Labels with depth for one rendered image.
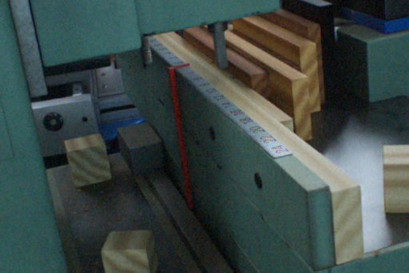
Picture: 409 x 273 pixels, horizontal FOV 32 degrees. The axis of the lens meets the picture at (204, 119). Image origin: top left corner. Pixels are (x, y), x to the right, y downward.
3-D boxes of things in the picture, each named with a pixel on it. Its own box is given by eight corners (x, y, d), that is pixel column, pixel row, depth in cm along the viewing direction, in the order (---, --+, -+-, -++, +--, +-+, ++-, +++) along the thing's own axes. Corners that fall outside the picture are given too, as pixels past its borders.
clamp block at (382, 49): (492, 104, 72) (494, 15, 69) (372, 133, 69) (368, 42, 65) (409, 68, 85) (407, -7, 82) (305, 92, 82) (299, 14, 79)
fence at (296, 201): (335, 266, 43) (331, 184, 41) (311, 273, 43) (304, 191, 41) (128, 49, 97) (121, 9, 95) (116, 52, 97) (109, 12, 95)
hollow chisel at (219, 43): (228, 67, 67) (222, 14, 65) (219, 69, 67) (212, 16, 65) (224, 65, 68) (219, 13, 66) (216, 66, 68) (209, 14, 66)
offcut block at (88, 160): (71, 175, 85) (64, 140, 84) (106, 167, 86) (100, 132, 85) (75, 187, 82) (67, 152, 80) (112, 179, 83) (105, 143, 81)
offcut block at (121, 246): (116, 267, 65) (109, 231, 64) (159, 264, 65) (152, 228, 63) (107, 287, 62) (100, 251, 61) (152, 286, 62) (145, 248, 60)
